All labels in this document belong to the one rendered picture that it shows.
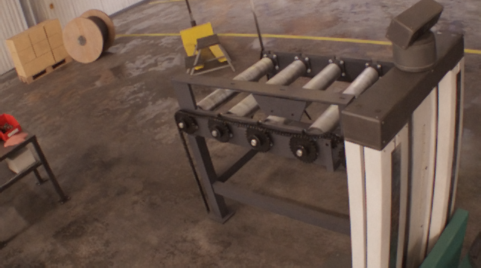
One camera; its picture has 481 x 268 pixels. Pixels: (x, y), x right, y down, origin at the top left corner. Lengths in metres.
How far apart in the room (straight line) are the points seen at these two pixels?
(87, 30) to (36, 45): 1.38
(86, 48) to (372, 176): 8.21
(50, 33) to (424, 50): 8.93
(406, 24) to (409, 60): 0.07
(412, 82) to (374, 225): 0.21
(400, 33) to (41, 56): 8.90
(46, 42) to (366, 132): 8.92
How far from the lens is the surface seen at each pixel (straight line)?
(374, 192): 0.57
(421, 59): 0.60
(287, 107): 2.14
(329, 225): 2.48
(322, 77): 2.77
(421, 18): 0.59
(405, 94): 0.55
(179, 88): 2.65
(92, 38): 8.44
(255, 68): 3.12
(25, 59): 9.14
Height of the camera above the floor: 2.04
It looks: 26 degrees down
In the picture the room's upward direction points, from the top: 15 degrees counter-clockwise
